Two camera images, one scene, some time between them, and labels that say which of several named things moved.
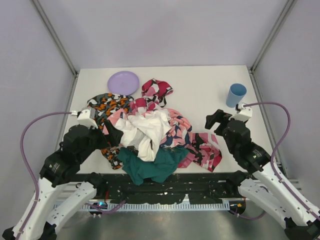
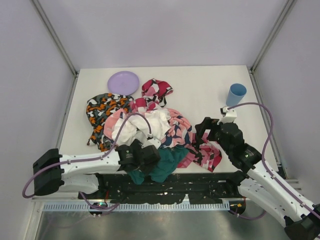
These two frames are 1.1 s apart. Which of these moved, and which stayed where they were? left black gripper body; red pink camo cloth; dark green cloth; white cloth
Moved: left black gripper body
Stayed: dark green cloth; red pink camo cloth; white cloth
